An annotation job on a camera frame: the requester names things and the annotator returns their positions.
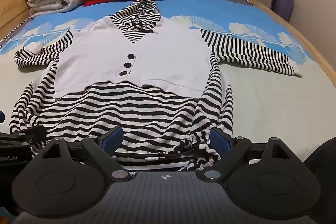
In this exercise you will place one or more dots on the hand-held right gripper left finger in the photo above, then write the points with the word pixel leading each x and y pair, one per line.
pixel 113 138

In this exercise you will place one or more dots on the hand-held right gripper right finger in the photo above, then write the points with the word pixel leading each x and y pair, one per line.
pixel 220 142

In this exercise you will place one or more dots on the black white striped hooded top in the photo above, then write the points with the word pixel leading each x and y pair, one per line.
pixel 136 61

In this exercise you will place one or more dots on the blue and white bed sheet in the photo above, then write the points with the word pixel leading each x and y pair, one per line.
pixel 262 108

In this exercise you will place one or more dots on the purple board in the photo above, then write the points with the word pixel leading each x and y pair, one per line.
pixel 281 5

